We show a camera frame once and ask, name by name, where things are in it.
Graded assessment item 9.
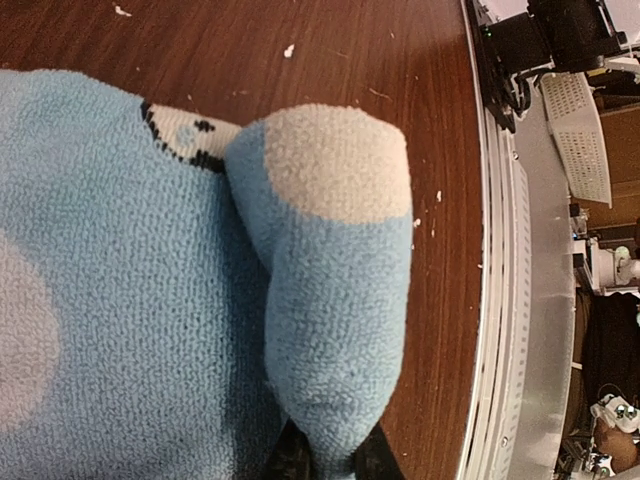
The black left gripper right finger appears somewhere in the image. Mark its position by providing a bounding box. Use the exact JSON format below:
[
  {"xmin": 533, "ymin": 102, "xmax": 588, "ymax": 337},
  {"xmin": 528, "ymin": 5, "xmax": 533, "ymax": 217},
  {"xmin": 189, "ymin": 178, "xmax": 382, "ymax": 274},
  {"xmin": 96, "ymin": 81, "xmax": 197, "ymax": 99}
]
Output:
[{"xmin": 353, "ymin": 424, "xmax": 405, "ymax": 480}]

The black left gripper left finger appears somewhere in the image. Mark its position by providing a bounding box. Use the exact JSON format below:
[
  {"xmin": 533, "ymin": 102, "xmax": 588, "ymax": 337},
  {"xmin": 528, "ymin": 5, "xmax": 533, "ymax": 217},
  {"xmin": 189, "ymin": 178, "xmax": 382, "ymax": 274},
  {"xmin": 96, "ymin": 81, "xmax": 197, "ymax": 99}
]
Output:
[{"xmin": 262, "ymin": 422, "xmax": 315, "ymax": 480}]

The blue patterned cloth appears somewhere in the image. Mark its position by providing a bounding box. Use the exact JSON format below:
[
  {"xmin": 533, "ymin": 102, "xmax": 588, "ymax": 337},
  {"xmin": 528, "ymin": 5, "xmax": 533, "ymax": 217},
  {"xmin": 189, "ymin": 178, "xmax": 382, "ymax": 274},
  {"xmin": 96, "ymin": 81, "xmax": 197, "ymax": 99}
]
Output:
[{"xmin": 1, "ymin": 70, "xmax": 413, "ymax": 479}]

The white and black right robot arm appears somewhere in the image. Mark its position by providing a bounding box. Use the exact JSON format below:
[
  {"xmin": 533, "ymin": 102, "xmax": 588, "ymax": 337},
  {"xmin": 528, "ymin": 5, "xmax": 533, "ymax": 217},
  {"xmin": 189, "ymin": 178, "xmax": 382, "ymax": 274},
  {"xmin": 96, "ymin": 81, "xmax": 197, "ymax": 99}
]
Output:
[{"xmin": 482, "ymin": 0, "xmax": 627, "ymax": 75}]

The person in background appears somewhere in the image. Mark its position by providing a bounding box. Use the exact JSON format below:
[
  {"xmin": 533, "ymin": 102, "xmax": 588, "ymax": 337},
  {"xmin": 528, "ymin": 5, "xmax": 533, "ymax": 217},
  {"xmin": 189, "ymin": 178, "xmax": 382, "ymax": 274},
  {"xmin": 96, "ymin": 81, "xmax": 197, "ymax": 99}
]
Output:
[{"xmin": 582, "ymin": 293, "xmax": 639, "ymax": 474}]

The aluminium front rail frame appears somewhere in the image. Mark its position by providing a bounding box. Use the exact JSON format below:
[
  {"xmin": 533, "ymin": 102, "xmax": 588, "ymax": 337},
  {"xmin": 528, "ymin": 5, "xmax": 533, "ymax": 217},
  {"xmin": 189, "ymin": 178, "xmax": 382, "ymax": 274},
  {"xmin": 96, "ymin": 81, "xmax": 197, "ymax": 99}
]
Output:
[{"xmin": 452, "ymin": 0, "xmax": 616, "ymax": 480}]

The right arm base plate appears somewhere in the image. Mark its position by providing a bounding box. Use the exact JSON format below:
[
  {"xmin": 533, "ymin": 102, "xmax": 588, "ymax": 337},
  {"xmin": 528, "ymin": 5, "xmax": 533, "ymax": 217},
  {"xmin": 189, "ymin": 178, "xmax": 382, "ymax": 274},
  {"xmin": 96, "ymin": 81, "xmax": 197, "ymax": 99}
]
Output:
[{"xmin": 467, "ymin": 1, "xmax": 516, "ymax": 133}]

